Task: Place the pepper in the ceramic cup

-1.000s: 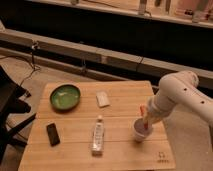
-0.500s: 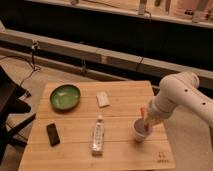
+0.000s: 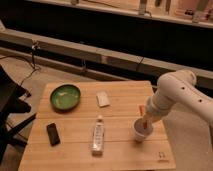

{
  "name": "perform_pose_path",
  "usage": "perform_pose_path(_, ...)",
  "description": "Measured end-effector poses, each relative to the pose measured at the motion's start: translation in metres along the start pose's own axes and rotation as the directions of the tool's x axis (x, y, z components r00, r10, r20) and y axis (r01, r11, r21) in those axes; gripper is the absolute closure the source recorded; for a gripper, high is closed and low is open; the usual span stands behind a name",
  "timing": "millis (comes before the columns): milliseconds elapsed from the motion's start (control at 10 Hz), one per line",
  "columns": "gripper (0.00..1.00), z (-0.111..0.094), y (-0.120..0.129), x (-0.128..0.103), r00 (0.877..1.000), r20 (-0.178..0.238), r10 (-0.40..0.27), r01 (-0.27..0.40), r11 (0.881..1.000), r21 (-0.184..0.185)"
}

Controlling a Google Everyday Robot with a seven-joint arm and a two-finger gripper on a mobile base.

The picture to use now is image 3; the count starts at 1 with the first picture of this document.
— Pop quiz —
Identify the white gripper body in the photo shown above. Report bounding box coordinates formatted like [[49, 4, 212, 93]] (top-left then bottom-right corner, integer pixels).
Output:
[[145, 96, 171, 123]]

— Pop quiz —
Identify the red pepper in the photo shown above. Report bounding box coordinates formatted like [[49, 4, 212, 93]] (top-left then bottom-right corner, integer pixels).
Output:
[[143, 118, 148, 129]]

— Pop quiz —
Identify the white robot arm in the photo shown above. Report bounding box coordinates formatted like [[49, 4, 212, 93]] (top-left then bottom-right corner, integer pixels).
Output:
[[144, 70, 213, 127]]

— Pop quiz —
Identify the white plastic bottle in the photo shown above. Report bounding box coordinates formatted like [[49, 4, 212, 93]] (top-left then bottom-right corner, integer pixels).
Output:
[[91, 115, 105, 155]]

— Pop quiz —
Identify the green bowl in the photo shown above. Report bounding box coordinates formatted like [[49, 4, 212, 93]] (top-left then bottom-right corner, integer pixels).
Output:
[[50, 84, 81, 111]]

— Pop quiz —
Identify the black phone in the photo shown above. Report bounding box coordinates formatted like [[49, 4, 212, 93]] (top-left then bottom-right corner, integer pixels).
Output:
[[47, 123, 60, 146]]

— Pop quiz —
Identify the black cable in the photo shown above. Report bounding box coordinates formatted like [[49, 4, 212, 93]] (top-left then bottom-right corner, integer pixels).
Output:
[[0, 40, 43, 88]]

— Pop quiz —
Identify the black stand frame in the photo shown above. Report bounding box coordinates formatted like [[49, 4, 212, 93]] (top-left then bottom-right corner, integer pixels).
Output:
[[0, 65, 36, 163]]

